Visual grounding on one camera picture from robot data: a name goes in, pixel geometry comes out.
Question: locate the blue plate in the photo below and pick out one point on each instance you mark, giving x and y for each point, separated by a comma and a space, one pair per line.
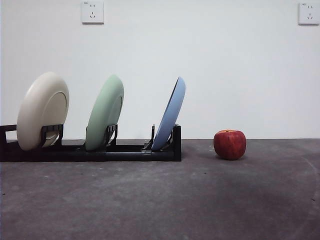
170, 112

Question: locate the red apple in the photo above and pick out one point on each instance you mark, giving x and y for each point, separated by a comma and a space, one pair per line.
229, 145

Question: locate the black plate rack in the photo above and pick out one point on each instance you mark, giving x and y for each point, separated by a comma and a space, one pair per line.
125, 156

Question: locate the light green plate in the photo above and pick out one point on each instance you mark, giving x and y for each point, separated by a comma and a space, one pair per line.
105, 110

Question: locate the cream plate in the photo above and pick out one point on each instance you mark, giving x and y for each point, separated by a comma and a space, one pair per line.
37, 110

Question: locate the white wall socket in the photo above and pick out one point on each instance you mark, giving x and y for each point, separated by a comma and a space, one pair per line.
93, 12
308, 13

